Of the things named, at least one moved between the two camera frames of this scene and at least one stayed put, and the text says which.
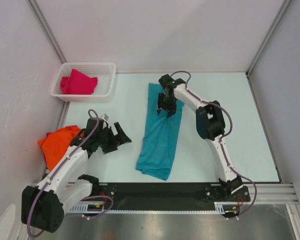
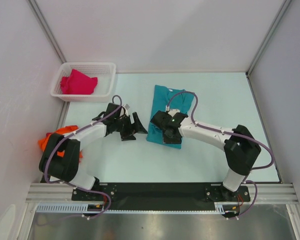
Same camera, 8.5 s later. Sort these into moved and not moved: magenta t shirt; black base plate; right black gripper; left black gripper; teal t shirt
Moved: right black gripper; left black gripper; teal t shirt
Not moved: magenta t shirt; black base plate
